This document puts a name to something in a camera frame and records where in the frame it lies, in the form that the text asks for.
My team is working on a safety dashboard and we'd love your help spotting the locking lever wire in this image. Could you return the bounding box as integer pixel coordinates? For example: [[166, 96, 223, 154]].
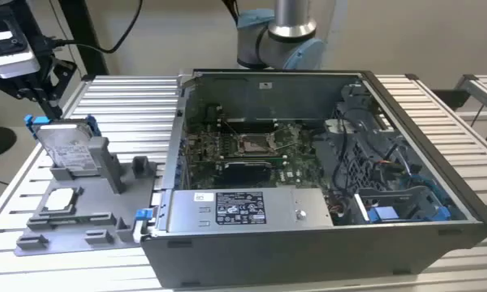
[[223, 119, 242, 137]]

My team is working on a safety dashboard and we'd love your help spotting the green motherboard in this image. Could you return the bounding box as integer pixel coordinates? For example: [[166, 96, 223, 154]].
[[182, 120, 331, 191]]

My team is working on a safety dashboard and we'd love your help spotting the black table bracket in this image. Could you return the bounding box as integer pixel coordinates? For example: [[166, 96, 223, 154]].
[[433, 89, 470, 111]]

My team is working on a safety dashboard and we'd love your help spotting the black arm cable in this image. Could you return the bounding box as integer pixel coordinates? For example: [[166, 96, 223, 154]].
[[220, 0, 242, 19]]

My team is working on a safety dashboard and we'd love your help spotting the blue carrier in bay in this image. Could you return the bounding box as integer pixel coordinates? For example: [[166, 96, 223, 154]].
[[369, 206, 399, 220]]

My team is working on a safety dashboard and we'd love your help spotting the CPU socket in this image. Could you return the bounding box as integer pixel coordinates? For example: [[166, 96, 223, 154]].
[[238, 133, 278, 155]]

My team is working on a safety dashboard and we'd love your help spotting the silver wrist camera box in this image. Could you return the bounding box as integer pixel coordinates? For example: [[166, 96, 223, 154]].
[[0, 30, 40, 79]]

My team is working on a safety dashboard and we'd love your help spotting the open black PC case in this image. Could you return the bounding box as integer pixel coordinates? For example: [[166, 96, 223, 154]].
[[140, 68, 487, 288]]

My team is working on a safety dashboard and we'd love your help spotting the hard disk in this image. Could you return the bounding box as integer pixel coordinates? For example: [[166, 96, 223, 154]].
[[24, 114, 103, 178]]

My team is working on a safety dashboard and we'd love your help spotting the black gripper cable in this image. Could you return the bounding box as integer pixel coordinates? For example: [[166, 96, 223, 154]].
[[44, 0, 144, 55]]

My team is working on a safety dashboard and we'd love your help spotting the silver power supply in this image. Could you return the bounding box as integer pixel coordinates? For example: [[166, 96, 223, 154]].
[[166, 187, 335, 231]]

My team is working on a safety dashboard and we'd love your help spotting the grey parts rack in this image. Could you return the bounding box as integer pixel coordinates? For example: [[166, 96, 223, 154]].
[[15, 136, 159, 257]]

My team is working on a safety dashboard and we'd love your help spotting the blue wire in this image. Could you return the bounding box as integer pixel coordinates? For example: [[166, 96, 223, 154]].
[[402, 176, 451, 210]]

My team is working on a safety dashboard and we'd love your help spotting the grey metal disk bay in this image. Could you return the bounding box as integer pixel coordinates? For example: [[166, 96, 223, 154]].
[[349, 184, 453, 224]]

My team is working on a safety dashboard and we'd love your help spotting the black wire in case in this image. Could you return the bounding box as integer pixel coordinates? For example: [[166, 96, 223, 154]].
[[333, 106, 395, 195]]

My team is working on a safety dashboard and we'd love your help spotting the black upright post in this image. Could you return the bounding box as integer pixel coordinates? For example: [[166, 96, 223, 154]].
[[60, 0, 111, 77]]

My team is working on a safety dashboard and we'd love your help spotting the silver CPU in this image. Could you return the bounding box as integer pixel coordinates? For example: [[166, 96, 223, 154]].
[[44, 188, 76, 211]]

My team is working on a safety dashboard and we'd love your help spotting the blue case latch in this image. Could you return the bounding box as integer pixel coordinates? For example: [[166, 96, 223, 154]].
[[134, 208, 155, 223]]

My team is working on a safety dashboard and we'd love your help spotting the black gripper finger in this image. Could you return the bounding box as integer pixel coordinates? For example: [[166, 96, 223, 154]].
[[35, 87, 66, 120], [51, 59, 79, 102]]

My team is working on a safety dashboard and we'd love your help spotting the black graphics card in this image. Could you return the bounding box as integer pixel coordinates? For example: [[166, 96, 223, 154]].
[[222, 161, 274, 187]]

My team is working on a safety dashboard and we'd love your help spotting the black plastic fan shroud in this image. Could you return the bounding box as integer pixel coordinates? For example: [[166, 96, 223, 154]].
[[313, 118, 395, 196]]

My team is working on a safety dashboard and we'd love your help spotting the aluminium side table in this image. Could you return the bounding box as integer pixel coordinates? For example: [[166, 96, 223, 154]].
[[454, 74, 487, 122]]

